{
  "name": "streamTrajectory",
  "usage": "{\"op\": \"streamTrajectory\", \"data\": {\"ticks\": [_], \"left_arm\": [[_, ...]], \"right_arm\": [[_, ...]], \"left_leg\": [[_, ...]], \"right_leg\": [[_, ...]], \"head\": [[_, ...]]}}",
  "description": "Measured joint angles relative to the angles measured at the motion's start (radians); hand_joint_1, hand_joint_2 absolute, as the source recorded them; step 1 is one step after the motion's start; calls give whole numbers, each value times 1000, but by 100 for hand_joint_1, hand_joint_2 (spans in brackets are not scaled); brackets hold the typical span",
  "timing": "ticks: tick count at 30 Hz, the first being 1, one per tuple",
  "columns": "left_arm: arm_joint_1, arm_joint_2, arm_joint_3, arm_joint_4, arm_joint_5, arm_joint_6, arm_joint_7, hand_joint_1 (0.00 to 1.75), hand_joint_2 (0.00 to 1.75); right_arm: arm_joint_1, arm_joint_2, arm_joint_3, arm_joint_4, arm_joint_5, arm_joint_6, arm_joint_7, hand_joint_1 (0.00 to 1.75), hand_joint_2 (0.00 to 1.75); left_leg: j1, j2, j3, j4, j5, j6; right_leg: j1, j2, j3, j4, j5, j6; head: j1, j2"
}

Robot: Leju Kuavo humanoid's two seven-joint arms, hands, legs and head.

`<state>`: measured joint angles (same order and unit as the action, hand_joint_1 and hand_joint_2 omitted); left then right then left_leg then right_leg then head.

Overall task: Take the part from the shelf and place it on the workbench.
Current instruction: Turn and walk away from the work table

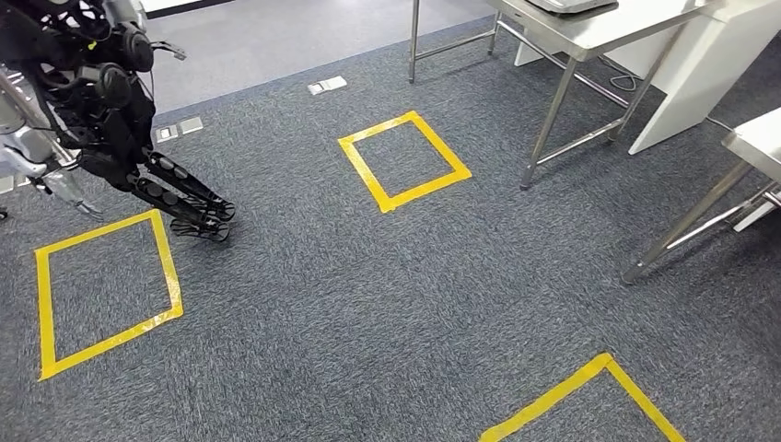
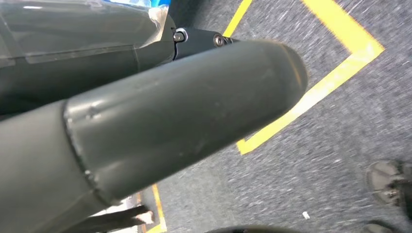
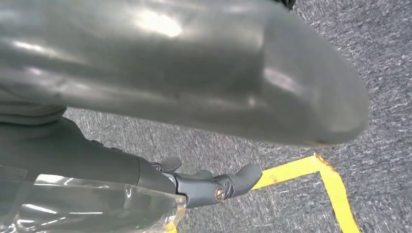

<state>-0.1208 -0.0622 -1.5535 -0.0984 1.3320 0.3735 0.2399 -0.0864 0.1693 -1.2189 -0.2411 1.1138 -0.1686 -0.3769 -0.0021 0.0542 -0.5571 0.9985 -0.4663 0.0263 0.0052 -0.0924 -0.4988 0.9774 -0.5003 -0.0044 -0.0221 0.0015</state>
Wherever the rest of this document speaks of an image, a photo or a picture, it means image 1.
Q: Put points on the grey metal panel part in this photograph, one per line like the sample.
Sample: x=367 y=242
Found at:
x=567 y=5

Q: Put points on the stainless steel workbench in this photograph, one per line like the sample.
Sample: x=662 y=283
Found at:
x=756 y=143

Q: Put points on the metal floor socket plate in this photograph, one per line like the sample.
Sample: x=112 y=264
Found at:
x=326 y=85
x=180 y=128

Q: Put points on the yellow floor tape square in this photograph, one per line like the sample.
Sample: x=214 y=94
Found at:
x=549 y=396

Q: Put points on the stainless steel table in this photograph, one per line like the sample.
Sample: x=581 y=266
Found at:
x=586 y=39

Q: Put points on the black humanoid robot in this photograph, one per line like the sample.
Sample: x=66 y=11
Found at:
x=110 y=122

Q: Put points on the white cabinet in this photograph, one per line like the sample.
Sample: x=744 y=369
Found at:
x=689 y=91

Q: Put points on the white desk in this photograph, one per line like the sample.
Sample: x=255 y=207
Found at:
x=753 y=218

